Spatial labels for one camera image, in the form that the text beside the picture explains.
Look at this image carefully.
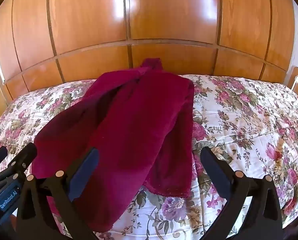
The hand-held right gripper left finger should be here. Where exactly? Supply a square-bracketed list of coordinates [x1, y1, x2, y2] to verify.
[16, 147, 100, 240]

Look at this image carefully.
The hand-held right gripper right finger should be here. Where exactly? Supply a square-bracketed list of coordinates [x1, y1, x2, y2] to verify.
[200, 146, 283, 240]

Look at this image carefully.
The dark red knit garment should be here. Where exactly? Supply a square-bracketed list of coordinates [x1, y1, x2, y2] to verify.
[31, 58, 195, 230]

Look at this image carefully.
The floral bedspread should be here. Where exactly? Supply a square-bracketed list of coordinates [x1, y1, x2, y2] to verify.
[0, 74, 298, 240]

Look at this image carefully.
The wooden wardrobe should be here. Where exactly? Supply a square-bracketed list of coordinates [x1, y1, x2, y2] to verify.
[0, 0, 296, 93]

